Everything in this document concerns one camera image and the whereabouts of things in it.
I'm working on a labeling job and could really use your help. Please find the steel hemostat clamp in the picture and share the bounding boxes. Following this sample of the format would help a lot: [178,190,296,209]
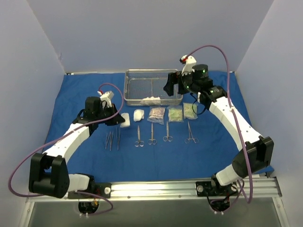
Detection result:
[185,122,199,144]

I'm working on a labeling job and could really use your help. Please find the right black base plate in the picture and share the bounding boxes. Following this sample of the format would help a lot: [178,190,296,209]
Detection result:
[195,181,238,197]

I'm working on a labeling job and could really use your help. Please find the steel mesh instrument tray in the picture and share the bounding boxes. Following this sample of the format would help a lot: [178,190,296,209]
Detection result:
[124,69,183,106]

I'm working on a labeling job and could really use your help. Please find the steel tweezers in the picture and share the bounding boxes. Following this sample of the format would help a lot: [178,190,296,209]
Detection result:
[116,127,121,150]
[105,133,110,149]
[109,131,113,150]

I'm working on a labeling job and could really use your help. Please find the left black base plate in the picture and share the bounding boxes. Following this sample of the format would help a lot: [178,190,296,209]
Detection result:
[67,183,112,199]

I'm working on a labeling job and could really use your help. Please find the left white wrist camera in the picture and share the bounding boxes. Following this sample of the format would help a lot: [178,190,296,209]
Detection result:
[98,91,114,108]

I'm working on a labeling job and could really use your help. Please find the aluminium front rail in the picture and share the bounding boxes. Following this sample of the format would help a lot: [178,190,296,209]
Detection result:
[25,178,282,204]

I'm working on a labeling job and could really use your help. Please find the white gauze pad front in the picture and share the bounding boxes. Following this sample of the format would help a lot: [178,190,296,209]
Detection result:
[141,96,161,103]

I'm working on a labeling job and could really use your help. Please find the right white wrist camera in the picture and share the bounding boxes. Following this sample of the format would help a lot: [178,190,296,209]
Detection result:
[179,55,196,76]

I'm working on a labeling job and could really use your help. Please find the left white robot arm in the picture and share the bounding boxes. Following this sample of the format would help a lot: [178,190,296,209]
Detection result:
[28,92,125,198]

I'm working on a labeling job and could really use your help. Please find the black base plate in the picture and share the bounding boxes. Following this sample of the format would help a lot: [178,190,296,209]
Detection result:
[195,181,238,197]
[67,183,112,199]

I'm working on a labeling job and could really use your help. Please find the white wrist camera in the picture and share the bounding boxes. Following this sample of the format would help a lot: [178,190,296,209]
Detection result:
[179,55,196,76]
[98,91,114,108]

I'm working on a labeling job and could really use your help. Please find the green paper packet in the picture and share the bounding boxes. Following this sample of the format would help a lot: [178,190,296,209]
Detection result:
[167,105,183,122]

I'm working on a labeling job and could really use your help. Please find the steel surgical scissors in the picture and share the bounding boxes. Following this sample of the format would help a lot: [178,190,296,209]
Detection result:
[163,121,173,142]

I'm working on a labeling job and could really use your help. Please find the purple cable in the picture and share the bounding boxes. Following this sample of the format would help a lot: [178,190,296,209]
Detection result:
[181,45,253,215]
[8,83,125,216]

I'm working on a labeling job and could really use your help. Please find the peach gauze pack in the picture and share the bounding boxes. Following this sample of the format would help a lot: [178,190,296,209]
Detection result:
[147,106,165,125]

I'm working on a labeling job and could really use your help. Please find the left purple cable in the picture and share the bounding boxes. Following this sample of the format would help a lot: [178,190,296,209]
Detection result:
[8,83,125,216]

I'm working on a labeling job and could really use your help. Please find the black wrist loop cable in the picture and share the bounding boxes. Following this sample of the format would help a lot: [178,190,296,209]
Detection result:
[190,93,206,115]

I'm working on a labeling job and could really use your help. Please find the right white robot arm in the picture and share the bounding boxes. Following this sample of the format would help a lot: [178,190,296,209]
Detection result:
[163,64,274,195]

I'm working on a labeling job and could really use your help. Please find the blue surgical drape cloth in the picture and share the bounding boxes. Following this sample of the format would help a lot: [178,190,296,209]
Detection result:
[33,71,275,186]

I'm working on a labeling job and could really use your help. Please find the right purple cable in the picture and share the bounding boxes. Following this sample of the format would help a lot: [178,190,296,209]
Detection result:
[181,45,253,215]

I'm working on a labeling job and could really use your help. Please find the cream gauze pack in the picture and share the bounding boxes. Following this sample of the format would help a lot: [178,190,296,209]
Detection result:
[183,103,197,120]

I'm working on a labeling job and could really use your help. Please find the white gauze roll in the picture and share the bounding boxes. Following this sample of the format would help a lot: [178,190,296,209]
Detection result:
[120,113,131,128]
[134,109,144,122]

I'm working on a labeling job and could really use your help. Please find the straight steel scissors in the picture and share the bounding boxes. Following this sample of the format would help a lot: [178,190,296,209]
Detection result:
[148,123,157,145]

